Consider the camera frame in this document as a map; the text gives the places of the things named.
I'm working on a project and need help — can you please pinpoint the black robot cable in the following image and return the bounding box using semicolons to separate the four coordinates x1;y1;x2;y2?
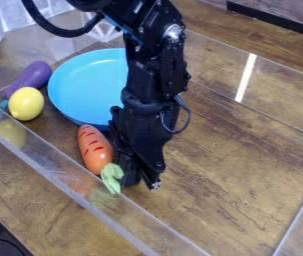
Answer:
20;0;106;39

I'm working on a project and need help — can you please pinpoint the yellow toy lemon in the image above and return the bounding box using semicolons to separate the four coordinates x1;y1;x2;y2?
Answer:
8;87;44;121

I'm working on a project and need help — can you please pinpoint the white patterned curtain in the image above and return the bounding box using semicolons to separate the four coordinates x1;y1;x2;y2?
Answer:
0;0;108;60

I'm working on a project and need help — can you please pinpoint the clear acrylic enclosure wall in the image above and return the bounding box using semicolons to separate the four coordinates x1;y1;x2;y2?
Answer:
0;0;303;256

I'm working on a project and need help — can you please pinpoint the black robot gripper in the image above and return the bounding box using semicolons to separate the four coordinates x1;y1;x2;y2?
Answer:
110;88;181;191

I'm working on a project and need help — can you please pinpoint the dark baseboard strip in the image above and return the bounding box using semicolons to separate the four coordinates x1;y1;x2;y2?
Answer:
226;0;303;34

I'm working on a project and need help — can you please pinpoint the orange toy carrot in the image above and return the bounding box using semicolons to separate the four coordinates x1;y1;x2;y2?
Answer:
78;125;124;194

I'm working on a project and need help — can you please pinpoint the purple toy eggplant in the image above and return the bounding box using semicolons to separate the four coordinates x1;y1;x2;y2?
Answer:
0;61;52;110

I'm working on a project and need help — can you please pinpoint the blue plastic plate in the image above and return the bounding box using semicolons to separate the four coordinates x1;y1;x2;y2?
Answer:
47;48;128;131

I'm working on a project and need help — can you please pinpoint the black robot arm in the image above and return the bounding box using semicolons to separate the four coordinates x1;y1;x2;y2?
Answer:
67;0;191;190

